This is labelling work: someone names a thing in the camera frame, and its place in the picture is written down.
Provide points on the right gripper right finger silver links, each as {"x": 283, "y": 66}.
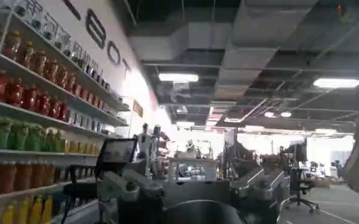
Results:
{"x": 260, "y": 190}

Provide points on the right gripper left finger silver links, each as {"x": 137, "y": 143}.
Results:
{"x": 118, "y": 186}

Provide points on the black swivel office chair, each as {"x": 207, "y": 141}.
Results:
{"x": 299, "y": 187}

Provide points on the white humanoid robot figure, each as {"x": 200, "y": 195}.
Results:
{"x": 144, "y": 143}

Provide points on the black computer monitor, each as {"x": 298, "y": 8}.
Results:
{"x": 298, "y": 151}

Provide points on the white background desk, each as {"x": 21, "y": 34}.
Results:
{"x": 194, "y": 167}

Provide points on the white shelf rack with bottles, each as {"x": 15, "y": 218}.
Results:
{"x": 36, "y": 115}

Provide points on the rectangular ceiling light panel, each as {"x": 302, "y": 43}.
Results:
{"x": 337, "y": 82}
{"x": 178, "y": 77}

